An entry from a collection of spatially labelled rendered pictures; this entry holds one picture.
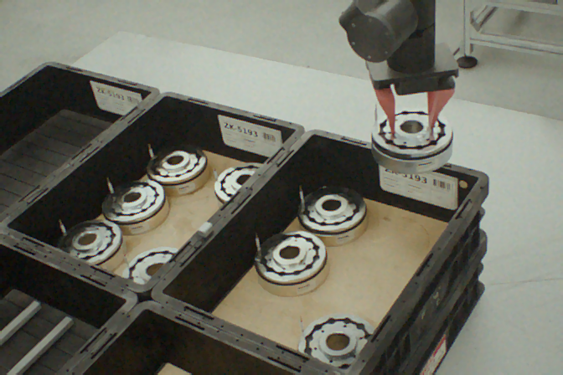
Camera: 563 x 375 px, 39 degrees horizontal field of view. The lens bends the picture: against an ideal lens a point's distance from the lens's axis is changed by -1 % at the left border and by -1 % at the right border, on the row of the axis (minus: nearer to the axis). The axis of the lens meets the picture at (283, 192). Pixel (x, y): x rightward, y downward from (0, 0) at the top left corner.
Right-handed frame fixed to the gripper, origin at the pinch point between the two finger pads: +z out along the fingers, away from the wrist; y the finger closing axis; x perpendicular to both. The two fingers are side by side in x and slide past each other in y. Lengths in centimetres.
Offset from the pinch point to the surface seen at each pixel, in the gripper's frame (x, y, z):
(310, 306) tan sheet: -7.8, -15.9, 22.4
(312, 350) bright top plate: -17.9, -16.7, 19.3
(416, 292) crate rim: -17.1, -3.3, 12.6
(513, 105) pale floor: 147, 69, 105
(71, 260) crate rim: -1.5, -46.9, 13.3
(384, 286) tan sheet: -6.5, -5.3, 22.1
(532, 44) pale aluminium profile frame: 163, 80, 91
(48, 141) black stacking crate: 45, -59, 24
